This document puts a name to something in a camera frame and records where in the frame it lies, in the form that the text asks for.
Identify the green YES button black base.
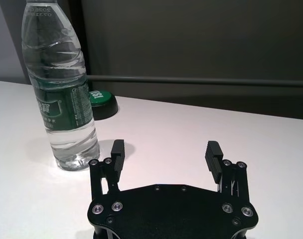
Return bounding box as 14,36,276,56
88,90,119,121

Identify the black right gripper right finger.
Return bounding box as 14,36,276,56
204,140,250,200

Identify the clear water bottle green label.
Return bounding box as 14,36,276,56
21,0,101,172

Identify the grey horizontal wall rail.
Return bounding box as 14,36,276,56
85,74,303,87

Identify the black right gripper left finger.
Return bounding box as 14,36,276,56
88,139,126,200

